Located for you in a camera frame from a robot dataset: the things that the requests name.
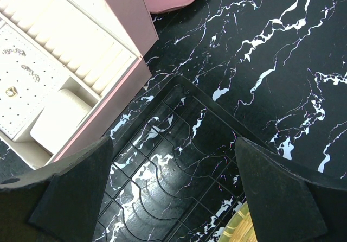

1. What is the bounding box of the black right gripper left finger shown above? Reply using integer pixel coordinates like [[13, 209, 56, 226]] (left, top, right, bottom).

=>
[[1, 137, 113, 241]]

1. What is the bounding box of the yellow bamboo woven tray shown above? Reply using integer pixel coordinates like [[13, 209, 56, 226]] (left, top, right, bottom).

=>
[[218, 202, 257, 242]]

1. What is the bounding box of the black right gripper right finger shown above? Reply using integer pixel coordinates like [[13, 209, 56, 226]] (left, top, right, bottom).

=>
[[235, 137, 346, 241]]

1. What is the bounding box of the black wire dish rack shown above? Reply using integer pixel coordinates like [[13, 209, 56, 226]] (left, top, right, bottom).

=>
[[92, 75, 274, 242]]

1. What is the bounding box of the pink jewelry box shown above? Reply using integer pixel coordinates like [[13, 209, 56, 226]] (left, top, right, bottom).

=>
[[1, 0, 158, 169]]

